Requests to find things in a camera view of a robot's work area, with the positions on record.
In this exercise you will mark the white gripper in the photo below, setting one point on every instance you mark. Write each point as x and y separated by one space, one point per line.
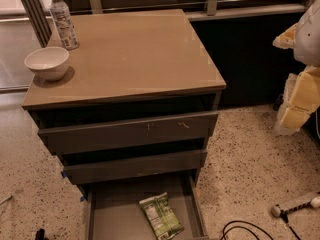
308 39

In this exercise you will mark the green jalapeno chip bag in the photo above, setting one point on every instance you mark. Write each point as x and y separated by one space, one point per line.
160 216

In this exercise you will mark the top grey drawer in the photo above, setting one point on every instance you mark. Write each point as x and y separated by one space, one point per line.
128 133

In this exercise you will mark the middle grey drawer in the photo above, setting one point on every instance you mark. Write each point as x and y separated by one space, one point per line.
135 167

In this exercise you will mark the brown drawer cabinet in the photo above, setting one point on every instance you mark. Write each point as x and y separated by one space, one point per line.
129 66

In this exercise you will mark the open bottom grey drawer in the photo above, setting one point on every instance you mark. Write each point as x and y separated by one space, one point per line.
115 213

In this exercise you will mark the small black device on floor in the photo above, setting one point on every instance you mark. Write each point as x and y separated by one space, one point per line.
278 102

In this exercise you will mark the white power strip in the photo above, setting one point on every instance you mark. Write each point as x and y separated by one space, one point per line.
310 199

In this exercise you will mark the clear plastic water bottle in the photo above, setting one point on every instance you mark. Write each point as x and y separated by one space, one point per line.
62 19

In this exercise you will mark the white ceramic bowl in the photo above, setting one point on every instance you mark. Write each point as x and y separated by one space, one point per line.
48 63

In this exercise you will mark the black object at floor edge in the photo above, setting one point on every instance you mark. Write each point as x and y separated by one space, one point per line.
40 234

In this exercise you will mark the metal railing frame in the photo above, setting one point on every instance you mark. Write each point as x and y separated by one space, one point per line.
213 0

